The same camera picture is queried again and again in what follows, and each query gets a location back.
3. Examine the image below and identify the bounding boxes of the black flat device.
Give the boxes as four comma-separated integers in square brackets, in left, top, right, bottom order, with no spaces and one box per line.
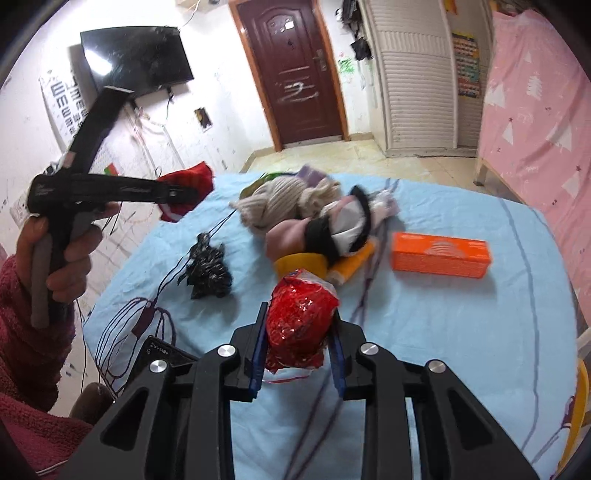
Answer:
[139,336,199,370]

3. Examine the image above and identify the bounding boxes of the bed frame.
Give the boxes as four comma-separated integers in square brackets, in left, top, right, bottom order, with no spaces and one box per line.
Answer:
[473,157,527,204]

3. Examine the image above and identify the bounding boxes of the purple cloth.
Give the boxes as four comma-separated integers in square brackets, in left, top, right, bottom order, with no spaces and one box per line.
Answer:
[295,165,331,188]

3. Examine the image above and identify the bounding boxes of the black wall television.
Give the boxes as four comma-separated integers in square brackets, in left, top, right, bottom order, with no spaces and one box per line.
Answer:
[80,25,195,100]

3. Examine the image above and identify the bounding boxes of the red foil snack bag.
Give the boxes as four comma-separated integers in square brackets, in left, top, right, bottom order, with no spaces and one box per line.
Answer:
[264,270,340,376]

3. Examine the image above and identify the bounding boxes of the light blue tablecloth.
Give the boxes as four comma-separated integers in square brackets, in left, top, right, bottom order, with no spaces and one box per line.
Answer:
[83,171,583,480]

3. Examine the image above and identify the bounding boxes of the person's left hand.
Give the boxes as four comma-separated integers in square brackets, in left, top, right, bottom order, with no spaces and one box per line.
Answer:
[16,202,122,306]

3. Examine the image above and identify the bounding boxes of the yellow plastic bowl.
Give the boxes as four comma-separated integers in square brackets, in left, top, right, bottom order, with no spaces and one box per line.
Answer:
[561,360,590,464]

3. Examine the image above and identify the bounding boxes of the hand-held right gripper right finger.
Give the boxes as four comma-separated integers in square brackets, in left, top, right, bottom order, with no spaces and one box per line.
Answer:
[323,311,541,480]

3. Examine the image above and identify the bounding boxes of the red cloth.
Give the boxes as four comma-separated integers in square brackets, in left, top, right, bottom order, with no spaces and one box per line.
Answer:
[157,161,215,223]

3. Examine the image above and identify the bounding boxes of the orange plastic bottle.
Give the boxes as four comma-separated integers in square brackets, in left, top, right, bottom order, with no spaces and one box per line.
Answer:
[327,242,377,284]

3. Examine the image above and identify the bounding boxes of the black hanging clothes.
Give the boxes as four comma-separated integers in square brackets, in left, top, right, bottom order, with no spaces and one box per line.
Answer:
[339,0,361,28]

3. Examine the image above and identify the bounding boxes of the eye chart poster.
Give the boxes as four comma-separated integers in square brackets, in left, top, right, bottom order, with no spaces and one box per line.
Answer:
[39,69,90,153]

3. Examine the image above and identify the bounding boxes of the pink plush toy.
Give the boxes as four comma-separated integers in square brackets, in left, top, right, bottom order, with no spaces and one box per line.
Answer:
[265,219,315,261]

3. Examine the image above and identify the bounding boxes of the orange cardboard box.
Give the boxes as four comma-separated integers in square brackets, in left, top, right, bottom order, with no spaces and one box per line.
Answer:
[390,232,494,281]

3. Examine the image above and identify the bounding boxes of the black plastic bag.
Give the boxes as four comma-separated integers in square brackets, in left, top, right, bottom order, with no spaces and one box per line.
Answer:
[178,233,233,300]

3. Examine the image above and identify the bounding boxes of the dark red door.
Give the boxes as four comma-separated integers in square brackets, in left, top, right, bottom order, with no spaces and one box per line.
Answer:
[229,0,348,152]

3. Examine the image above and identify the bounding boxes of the colourful grid wall poster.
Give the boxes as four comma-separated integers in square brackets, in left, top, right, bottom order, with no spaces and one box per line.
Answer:
[450,30,483,99]

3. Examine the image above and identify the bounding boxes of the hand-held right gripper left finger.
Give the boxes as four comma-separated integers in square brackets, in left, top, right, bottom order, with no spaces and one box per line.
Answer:
[58,302,273,480]

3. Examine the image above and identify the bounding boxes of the black hanging bag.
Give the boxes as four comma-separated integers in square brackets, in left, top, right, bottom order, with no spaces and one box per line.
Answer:
[350,37,374,61]

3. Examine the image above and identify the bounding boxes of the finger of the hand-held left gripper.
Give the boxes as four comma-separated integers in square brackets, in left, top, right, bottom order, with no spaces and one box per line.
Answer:
[154,182,199,205]

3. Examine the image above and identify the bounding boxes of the white wall socket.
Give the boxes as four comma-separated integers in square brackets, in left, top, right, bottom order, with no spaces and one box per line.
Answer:
[10,196,31,227]

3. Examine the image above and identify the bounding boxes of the yellow plastic cup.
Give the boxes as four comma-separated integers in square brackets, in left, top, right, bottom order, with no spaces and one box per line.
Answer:
[274,251,328,280]

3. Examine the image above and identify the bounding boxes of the white louvered wardrobe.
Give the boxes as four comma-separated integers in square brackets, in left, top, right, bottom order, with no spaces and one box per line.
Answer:
[358,0,490,158]

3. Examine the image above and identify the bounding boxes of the beige knitted cloth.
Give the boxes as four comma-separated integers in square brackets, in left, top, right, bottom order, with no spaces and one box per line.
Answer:
[229,175,342,232]

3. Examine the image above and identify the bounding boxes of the stuffed doll with black strap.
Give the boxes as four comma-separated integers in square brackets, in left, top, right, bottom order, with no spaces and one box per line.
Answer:
[302,185,400,257]

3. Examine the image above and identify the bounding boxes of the pink patterned bed sheet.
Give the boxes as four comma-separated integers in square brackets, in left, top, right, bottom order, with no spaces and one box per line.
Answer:
[475,9,591,287]

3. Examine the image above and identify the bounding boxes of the person's left forearm red sleeve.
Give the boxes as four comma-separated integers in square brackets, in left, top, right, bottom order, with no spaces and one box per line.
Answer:
[0,254,116,480]

